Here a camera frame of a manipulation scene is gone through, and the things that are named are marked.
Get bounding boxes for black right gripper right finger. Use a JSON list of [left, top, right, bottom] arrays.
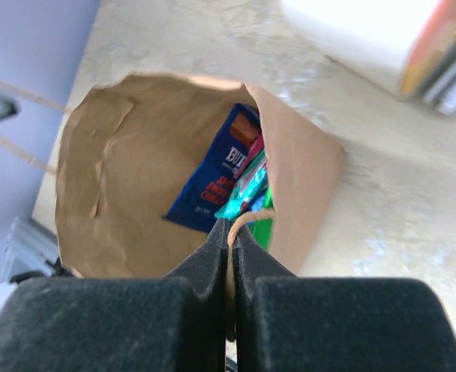
[[233, 228, 456, 371]]

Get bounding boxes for green white snack bag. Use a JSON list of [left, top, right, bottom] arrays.
[[246, 185, 277, 251]]

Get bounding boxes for blue snack bag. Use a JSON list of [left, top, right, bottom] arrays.
[[165, 103, 262, 233]]

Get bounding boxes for white cylindrical device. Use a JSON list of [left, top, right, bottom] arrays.
[[281, 0, 456, 115]]

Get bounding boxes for blue small snack packet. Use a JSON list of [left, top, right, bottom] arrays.
[[248, 189, 270, 212]]

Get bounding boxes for teal candy bag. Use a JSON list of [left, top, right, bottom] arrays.
[[214, 150, 268, 220]]

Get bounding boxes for brown paper bag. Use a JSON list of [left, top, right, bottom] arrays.
[[0, 73, 345, 342]]

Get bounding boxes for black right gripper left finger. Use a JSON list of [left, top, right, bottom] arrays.
[[0, 220, 228, 371]]

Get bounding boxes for aluminium table frame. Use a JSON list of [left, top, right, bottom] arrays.
[[0, 218, 62, 282]]

